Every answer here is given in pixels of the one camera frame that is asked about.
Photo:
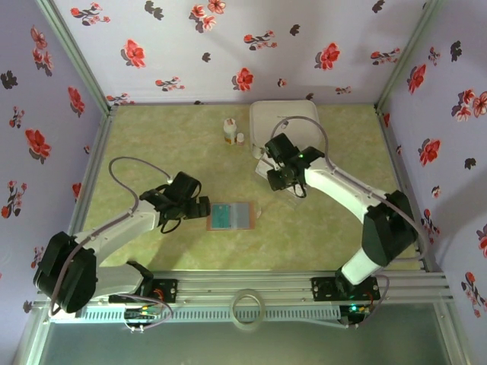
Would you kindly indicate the clear tape roll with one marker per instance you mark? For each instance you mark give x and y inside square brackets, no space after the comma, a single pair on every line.
[247,291]

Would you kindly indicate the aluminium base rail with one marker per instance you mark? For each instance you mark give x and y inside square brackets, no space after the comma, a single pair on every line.
[247,281]

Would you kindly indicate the aluminium side rail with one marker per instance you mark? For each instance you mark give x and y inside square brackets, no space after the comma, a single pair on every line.
[404,182]
[99,152]

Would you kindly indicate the teal VIP chip card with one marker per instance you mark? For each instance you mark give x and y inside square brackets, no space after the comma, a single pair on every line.
[222,218]

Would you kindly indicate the pink leather card holder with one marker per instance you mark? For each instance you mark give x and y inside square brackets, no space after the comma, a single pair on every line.
[241,216]

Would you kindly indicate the white lidded medicine storage box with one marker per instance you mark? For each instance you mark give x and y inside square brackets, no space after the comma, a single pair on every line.
[266,114]

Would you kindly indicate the white pill bottle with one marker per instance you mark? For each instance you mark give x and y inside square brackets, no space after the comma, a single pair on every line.
[229,133]

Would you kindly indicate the aluminium frame post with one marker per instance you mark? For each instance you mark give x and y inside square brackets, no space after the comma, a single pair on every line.
[406,57]
[78,57]

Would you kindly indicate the small white vial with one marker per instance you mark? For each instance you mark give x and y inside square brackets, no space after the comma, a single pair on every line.
[240,138]

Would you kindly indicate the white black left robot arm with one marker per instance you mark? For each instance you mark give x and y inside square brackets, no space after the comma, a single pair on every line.
[114,232]

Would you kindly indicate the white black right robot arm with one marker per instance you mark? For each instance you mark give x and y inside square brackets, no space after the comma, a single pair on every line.
[342,186]

